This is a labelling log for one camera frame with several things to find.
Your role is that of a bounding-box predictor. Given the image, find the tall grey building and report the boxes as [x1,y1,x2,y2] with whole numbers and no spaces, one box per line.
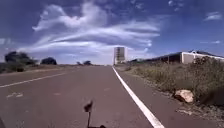
[113,46,126,66]

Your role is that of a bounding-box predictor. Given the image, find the dark bushes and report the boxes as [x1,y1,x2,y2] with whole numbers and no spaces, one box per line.
[75,60,93,67]

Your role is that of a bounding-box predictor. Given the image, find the grey asphalt road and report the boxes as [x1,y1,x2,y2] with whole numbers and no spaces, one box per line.
[0,65,224,128]

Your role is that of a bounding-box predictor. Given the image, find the white edge line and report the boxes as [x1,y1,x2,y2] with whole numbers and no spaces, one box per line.
[111,66,166,128]

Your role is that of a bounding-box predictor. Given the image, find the robot's own part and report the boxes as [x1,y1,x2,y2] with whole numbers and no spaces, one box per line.
[83,100,107,128]

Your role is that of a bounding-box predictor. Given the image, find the dry grass verge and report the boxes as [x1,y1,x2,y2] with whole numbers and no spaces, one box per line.
[114,57,224,122]

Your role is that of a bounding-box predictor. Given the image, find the low white building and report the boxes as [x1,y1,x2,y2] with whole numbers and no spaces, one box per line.
[131,50,224,65]

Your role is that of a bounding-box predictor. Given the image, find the pale rock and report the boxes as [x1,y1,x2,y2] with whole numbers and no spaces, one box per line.
[173,89,195,104]

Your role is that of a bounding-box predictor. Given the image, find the white centre line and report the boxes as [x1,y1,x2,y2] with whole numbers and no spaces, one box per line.
[0,68,81,89]

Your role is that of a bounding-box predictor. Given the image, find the dry grass strip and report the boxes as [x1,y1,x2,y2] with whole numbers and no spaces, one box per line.
[0,62,101,75]

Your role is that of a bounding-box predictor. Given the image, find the dark trees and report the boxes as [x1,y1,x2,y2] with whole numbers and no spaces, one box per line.
[3,50,58,66]

